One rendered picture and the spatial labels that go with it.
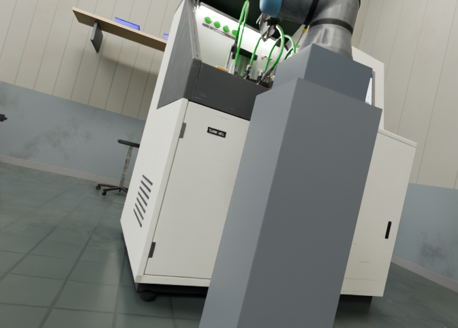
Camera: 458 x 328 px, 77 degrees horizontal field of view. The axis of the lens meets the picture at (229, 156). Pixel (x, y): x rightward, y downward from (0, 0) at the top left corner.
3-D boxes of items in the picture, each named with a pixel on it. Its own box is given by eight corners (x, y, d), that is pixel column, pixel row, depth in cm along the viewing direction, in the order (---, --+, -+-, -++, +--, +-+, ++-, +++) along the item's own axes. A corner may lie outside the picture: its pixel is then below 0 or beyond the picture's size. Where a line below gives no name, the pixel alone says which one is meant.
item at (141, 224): (129, 301, 108) (181, 97, 111) (119, 246, 161) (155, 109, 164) (281, 305, 137) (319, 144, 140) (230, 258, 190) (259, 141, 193)
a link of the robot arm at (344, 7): (362, 25, 73) (374, -26, 73) (311, 11, 72) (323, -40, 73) (342, 45, 85) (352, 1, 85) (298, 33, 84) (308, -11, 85)
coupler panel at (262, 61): (251, 93, 180) (264, 46, 181) (249, 94, 183) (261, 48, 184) (269, 100, 185) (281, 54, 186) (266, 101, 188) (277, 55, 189)
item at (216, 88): (192, 101, 113) (202, 61, 113) (189, 101, 117) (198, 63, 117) (313, 142, 138) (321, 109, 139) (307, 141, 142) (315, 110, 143)
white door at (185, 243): (143, 275, 109) (188, 100, 112) (142, 272, 111) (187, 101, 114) (282, 284, 136) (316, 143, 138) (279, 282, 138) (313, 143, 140)
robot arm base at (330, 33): (364, 67, 73) (373, 30, 73) (314, 46, 69) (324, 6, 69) (328, 80, 87) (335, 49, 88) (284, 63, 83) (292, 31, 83)
